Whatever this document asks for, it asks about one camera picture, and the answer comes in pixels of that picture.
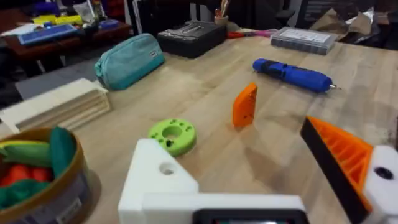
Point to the dark wooden side table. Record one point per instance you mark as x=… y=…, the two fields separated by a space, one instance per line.
x=34 y=49

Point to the bare white left gripper left finger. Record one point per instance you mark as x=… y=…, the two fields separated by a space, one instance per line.
x=149 y=174

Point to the black flat case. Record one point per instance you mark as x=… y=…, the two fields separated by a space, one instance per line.
x=191 y=39

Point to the green disc with holes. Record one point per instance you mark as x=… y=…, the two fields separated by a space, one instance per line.
x=180 y=140

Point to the cup with sticks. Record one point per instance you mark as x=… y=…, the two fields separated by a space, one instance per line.
x=221 y=19

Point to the teal zip bag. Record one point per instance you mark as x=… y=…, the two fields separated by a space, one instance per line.
x=130 y=62

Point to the blue electric screwdriver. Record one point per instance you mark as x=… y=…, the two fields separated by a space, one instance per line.
x=295 y=74

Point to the blue flat board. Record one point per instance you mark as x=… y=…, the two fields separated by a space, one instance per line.
x=46 y=33

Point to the crumpled brown paper bag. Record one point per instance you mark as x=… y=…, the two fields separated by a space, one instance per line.
x=339 y=23

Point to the orange ribbed wedge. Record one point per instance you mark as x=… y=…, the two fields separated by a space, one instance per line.
x=244 y=105

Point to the white orange left gripper right finger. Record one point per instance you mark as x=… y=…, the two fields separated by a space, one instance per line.
x=351 y=158

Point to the stack of pale wooden boards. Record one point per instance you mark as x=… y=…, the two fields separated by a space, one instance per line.
x=62 y=105

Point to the brown tub with toys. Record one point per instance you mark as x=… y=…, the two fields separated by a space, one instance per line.
x=28 y=174

